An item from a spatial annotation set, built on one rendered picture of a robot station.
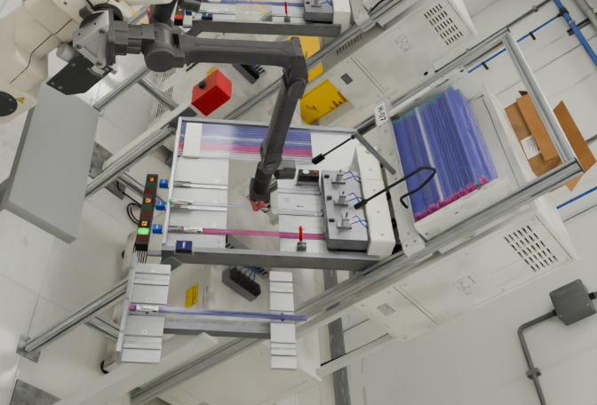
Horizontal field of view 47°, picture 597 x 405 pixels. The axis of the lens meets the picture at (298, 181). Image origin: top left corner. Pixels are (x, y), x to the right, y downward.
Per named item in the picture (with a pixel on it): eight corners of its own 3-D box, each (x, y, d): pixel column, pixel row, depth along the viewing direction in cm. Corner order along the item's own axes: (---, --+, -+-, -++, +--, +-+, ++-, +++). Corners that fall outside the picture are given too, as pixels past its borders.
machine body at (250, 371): (91, 375, 267) (208, 307, 242) (118, 240, 318) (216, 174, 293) (210, 434, 302) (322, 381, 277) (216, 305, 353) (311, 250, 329)
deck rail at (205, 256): (161, 262, 225) (161, 250, 220) (162, 258, 226) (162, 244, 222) (376, 272, 233) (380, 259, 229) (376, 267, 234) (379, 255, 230)
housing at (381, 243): (363, 268, 234) (371, 240, 225) (349, 172, 270) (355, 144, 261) (386, 270, 235) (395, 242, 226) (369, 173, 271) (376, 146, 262)
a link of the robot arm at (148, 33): (134, 22, 172) (135, 37, 169) (175, 26, 175) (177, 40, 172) (131, 50, 179) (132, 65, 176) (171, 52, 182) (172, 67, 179)
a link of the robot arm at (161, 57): (311, 31, 188) (319, 57, 182) (299, 67, 198) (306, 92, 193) (143, 20, 174) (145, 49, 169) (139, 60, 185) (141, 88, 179)
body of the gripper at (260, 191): (268, 183, 239) (273, 167, 234) (269, 204, 231) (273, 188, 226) (250, 181, 237) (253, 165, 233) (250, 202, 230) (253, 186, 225)
